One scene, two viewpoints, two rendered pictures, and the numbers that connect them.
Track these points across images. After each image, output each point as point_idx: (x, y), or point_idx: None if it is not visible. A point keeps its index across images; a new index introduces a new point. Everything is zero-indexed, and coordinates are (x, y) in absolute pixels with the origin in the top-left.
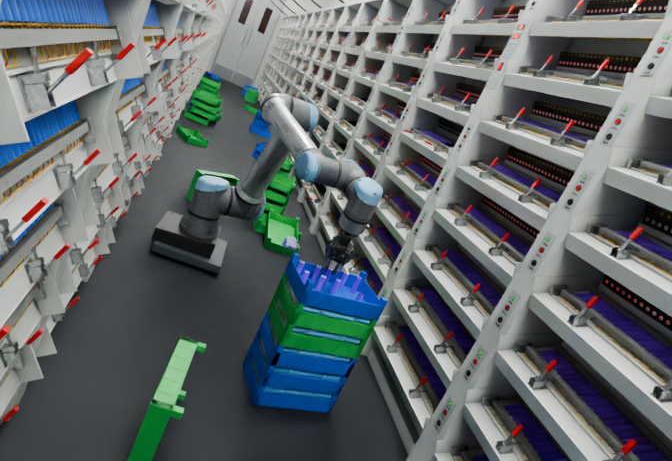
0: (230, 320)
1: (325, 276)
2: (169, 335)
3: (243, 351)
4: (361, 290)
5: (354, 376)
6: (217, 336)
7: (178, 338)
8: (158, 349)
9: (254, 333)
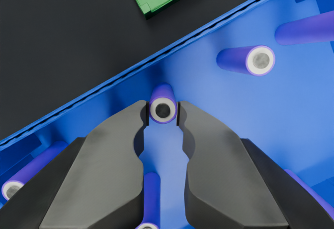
0: None
1: (154, 225)
2: (15, 94)
3: (102, 54)
4: (333, 9)
5: None
6: (59, 49)
7: (26, 91)
8: (23, 125)
9: None
